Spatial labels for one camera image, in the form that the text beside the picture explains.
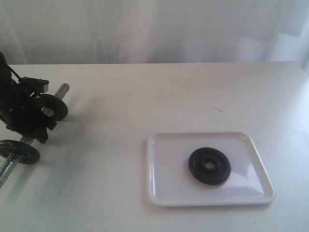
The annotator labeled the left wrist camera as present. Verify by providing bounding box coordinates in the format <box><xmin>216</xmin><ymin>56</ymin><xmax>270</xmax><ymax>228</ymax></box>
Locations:
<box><xmin>18</xmin><ymin>77</ymin><xmax>49</xmax><ymax>94</ymax></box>

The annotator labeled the chrome threaded dumbbell bar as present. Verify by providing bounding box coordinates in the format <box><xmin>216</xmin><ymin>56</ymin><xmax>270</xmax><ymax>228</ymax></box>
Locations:
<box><xmin>0</xmin><ymin>83</ymin><xmax>70</xmax><ymax>185</ymax></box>

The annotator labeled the white plastic tray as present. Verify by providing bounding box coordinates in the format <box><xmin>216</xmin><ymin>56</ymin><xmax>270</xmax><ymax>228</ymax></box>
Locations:
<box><xmin>146</xmin><ymin>132</ymin><xmax>275</xmax><ymax>207</ymax></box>

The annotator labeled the white curtain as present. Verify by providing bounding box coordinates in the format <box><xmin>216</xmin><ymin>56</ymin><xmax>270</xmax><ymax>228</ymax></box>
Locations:
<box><xmin>0</xmin><ymin>0</ymin><xmax>309</xmax><ymax>71</ymax></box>

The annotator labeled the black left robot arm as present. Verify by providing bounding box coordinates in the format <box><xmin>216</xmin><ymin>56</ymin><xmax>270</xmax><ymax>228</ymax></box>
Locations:
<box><xmin>0</xmin><ymin>53</ymin><xmax>56</xmax><ymax>144</ymax></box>

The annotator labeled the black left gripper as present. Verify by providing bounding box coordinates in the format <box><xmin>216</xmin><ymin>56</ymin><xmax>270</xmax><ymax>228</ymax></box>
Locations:
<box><xmin>0</xmin><ymin>77</ymin><xmax>57</xmax><ymax>144</ymax></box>

